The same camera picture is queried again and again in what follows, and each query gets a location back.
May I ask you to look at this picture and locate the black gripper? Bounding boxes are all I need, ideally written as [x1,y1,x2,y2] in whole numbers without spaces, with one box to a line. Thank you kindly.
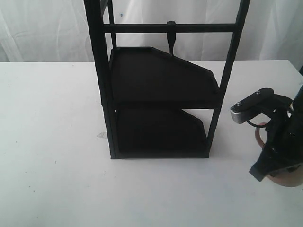
[250,95,303,182]

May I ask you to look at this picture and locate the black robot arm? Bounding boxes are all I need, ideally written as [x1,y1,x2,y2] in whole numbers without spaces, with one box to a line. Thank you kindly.
[250,88,303,182]

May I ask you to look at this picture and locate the black metal shelf rack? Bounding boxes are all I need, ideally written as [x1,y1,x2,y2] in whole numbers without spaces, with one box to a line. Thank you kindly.
[84,0,250,159]

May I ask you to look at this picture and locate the white backdrop curtain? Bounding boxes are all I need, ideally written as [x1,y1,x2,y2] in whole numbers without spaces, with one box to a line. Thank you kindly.
[0,0,303,68]

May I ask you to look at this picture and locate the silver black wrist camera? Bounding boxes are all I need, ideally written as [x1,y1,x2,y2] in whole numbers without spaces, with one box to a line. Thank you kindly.
[230,88,274,124]

